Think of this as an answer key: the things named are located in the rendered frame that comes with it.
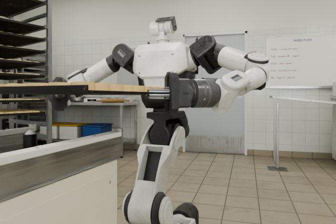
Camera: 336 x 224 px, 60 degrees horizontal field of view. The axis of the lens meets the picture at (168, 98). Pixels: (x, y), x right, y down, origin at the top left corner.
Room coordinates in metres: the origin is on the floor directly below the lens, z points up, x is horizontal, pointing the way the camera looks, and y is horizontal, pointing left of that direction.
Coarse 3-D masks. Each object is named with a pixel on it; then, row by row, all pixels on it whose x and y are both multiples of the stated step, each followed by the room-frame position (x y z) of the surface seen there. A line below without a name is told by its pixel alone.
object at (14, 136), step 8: (16, 128) 0.81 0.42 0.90; (24, 128) 0.82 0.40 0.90; (32, 128) 0.84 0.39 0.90; (0, 136) 0.75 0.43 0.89; (8, 136) 0.77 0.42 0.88; (16, 136) 0.80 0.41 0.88; (0, 144) 0.75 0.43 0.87; (8, 144) 0.77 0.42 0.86; (16, 144) 0.79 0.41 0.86; (0, 152) 0.75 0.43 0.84
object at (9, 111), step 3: (0, 111) 2.04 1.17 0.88; (3, 111) 2.05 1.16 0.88; (6, 111) 2.04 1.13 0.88; (9, 111) 2.09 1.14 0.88; (12, 111) 2.05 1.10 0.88; (15, 111) 2.06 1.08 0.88; (18, 111) 2.04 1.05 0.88; (21, 111) 2.04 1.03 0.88; (24, 111) 2.07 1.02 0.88; (27, 111) 2.07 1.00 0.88; (30, 111) 2.08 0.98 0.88; (33, 111) 2.11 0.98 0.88; (36, 111) 2.12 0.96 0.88
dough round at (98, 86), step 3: (96, 84) 0.64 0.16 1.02; (99, 84) 0.64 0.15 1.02; (102, 84) 0.64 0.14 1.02; (105, 84) 0.65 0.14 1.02; (108, 84) 0.66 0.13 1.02; (96, 87) 0.64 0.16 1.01; (99, 87) 0.64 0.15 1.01; (102, 87) 0.64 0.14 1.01; (105, 87) 0.65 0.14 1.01; (108, 87) 0.66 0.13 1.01; (108, 90) 0.66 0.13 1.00
